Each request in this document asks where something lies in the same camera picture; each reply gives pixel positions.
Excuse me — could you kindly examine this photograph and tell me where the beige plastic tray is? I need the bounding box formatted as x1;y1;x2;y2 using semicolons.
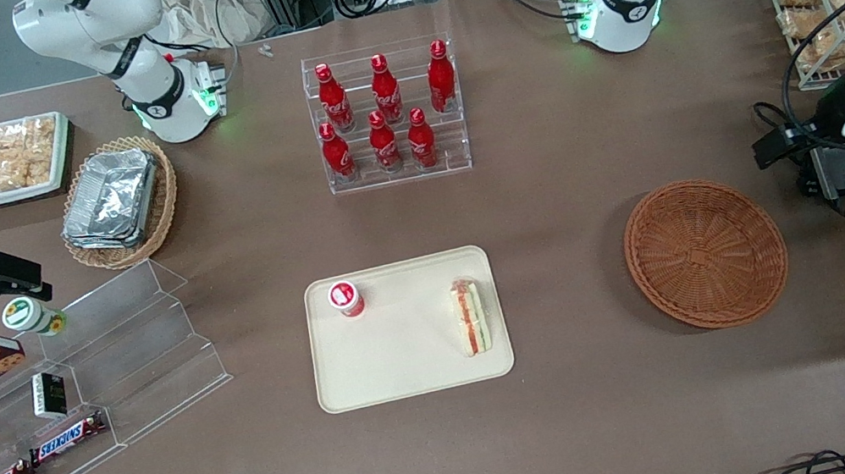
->
296;241;520;417

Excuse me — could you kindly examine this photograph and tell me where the triangle sandwich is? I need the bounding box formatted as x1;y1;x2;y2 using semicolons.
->
446;273;495;361

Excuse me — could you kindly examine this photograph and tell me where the beige cloth bag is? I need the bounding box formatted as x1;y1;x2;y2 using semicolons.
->
152;0;280;60

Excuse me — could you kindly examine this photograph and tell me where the clear acrylic step shelf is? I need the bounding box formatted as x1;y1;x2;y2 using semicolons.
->
0;248;249;474

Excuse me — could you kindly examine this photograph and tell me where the red lid yogurt cup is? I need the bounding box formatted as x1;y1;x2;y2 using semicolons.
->
325;278;367;322

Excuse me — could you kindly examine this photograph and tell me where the clear acrylic bottle rack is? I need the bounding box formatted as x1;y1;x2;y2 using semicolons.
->
298;31;476;198

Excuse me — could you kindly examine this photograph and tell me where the stack of foil trays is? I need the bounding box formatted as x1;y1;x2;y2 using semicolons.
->
50;143;172;260

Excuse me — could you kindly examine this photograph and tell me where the round brown wicker basket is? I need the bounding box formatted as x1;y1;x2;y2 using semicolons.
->
614;165;799;343

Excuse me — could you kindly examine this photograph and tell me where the green lid white cup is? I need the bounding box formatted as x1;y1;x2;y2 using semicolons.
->
0;290;71;345

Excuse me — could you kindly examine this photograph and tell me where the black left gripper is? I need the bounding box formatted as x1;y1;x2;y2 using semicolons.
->
743;82;845;173

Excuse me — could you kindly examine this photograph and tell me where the oval tan wicker basket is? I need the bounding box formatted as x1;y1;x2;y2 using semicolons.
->
47;130;191;279

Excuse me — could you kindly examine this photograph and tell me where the red cola bottle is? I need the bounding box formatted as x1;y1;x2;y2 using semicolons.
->
364;107;406;178
421;38;462;117
317;118;361;187
313;59;357;136
366;51;407;128
402;105;442;174

